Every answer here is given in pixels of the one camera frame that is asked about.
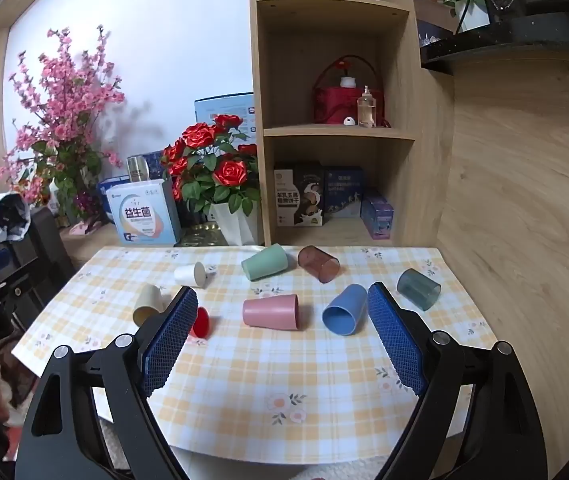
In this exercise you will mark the beige cup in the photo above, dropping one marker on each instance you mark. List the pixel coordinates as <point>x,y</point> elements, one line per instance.
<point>147,305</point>

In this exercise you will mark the white cup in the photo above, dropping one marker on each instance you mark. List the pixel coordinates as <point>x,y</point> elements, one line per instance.
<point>190,275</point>

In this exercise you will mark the black speckled shelf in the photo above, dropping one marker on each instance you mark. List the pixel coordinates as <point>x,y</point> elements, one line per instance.
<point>514,35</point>

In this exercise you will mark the purple box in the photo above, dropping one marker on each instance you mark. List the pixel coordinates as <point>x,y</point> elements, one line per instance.
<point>378,215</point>

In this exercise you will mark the pink cup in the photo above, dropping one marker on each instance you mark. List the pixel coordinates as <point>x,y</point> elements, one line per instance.
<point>270,311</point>

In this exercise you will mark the dark teal transparent cup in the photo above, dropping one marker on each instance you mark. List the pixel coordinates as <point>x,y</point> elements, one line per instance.
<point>418,288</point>

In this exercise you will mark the brown transparent cup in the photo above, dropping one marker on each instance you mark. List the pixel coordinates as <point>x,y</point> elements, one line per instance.
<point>318,263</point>

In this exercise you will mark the red cup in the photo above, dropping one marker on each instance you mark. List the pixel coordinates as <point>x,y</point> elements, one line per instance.
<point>200,322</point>

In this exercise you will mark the white and black snack box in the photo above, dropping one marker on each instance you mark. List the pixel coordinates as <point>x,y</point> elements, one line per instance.
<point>297,195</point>

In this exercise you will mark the small white figurine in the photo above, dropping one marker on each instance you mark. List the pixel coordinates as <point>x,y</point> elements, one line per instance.
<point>349,121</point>

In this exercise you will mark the small white vase red flower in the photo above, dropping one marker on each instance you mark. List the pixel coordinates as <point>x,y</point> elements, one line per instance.
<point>347,80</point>

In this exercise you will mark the dark blue box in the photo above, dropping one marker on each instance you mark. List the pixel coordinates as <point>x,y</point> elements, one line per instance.
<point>343,192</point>

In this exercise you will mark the light blue printed box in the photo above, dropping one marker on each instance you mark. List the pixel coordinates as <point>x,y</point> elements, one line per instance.
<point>224,110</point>

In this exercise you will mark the white square vase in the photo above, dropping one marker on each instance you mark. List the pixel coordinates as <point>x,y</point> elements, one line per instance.
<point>473,16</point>

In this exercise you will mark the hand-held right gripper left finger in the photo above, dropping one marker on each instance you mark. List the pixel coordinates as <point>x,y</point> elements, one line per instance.
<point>167,342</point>

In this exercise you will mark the blue cup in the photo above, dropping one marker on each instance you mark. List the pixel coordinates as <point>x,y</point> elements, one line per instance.
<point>345,311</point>

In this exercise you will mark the white and blue carton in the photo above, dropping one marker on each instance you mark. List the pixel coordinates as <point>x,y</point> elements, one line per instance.
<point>144,215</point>

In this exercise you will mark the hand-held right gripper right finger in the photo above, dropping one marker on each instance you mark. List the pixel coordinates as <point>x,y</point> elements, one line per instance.
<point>397,342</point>

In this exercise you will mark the green cup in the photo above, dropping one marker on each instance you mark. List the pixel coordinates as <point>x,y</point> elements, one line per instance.
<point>264,263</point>

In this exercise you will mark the white faceted vase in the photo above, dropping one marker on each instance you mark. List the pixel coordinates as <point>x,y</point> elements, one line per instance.
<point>237,227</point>

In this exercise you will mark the wooden shelf unit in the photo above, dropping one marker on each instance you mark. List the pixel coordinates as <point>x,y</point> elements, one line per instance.
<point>432,140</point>

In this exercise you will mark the gold tray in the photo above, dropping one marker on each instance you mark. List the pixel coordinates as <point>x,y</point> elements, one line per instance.
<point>197,237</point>

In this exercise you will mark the red rose bouquet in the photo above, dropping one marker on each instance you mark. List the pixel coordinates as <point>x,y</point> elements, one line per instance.
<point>214,165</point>

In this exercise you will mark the clear perfume bottle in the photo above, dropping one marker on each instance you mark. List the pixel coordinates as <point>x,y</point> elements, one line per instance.
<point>366,110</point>

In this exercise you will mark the pink blossom bouquet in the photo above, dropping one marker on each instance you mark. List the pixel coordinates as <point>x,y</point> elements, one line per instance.
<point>67,105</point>

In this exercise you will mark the yellow checked floral tablecloth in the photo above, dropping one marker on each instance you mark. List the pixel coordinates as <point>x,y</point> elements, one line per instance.
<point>274,375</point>

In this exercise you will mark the blue patterned box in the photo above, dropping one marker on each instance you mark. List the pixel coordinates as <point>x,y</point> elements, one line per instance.
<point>157,162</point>

